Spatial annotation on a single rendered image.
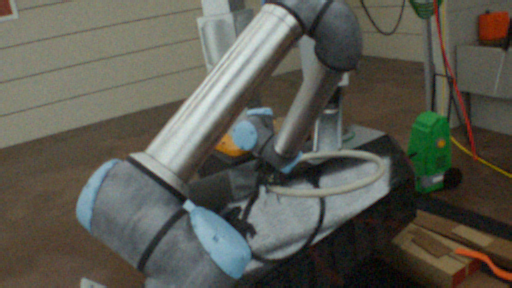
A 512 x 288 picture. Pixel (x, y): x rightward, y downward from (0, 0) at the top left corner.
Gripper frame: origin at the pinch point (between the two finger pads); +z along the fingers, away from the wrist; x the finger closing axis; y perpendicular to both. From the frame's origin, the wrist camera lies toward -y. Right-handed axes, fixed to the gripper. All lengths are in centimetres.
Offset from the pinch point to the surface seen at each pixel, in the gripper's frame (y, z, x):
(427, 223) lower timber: -63, 72, 119
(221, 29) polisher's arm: -107, -66, 15
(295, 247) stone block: -3.5, 24.6, 8.1
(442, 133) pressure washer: -104, 29, 166
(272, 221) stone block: -11.8, 14.3, 2.3
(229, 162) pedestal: -92, 10, 4
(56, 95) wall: -619, -2, -159
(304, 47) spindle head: -49, -52, 41
